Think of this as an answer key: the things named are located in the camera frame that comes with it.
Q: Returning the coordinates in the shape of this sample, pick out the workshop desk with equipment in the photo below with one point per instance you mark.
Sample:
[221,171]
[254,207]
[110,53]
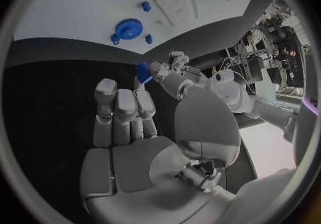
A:
[275,47]

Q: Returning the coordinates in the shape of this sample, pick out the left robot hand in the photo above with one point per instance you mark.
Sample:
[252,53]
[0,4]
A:
[179,59]

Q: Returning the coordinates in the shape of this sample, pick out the blue block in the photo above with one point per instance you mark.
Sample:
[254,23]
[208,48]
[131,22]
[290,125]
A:
[143,72]

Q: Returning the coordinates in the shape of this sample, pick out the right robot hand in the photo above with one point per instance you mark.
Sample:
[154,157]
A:
[140,167]

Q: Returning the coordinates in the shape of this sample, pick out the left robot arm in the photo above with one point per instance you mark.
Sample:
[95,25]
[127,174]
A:
[233,95]

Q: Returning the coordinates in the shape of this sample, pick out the white task board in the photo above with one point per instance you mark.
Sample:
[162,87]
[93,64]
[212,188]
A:
[75,17]

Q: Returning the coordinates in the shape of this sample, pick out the blue gear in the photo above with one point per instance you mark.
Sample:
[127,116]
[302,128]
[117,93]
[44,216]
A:
[129,29]

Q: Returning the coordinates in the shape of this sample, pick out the small blue peg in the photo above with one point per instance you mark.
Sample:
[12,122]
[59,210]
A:
[114,39]

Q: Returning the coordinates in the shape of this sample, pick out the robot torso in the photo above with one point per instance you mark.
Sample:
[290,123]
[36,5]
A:
[303,137]

